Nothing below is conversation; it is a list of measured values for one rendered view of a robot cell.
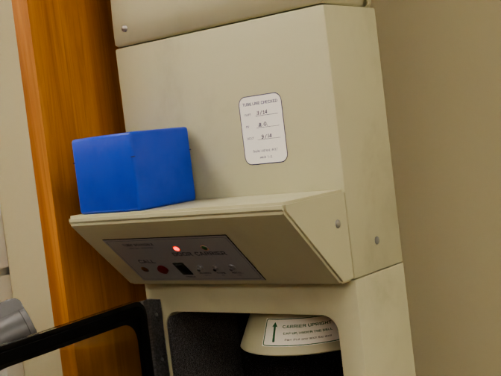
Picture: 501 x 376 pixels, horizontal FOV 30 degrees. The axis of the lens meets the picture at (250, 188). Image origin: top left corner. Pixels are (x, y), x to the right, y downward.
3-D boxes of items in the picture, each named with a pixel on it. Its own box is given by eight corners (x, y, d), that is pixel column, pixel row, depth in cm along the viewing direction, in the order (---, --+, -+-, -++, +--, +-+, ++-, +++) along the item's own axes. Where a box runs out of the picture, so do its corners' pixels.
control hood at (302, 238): (142, 280, 121) (133, 204, 121) (356, 280, 102) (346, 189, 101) (76, 298, 112) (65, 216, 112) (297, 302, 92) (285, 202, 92)
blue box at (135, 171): (138, 204, 119) (129, 133, 119) (197, 200, 113) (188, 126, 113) (79, 215, 111) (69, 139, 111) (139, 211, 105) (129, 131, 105)
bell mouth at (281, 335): (292, 321, 131) (288, 282, 131) (404, 324, 120) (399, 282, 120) (212, 352, 117) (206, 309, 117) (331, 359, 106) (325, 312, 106)
